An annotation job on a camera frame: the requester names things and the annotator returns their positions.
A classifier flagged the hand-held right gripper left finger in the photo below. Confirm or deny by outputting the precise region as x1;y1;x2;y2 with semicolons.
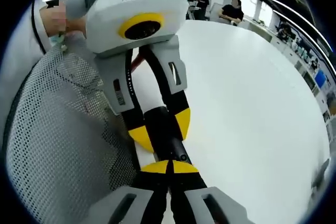
89;159;172;224

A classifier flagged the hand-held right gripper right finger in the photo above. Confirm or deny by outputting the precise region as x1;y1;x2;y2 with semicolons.
170;159;256;224

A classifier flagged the black remote control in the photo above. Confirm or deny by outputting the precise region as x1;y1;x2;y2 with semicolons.
143;106;191;163

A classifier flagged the red tube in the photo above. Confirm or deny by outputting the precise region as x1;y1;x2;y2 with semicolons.
130;52;144;71

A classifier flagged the blue box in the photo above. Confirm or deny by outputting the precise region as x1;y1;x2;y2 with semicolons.
314;69;328;89

